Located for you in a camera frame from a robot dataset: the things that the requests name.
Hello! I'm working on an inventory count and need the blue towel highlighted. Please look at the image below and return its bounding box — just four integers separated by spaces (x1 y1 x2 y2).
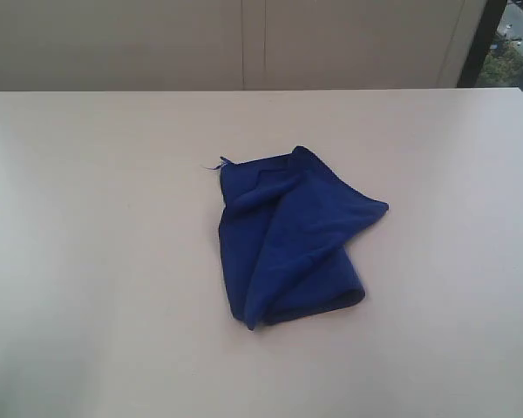
215 146 389 330

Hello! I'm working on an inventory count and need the black window frame post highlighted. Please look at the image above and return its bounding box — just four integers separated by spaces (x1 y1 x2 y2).
457 0 507 88

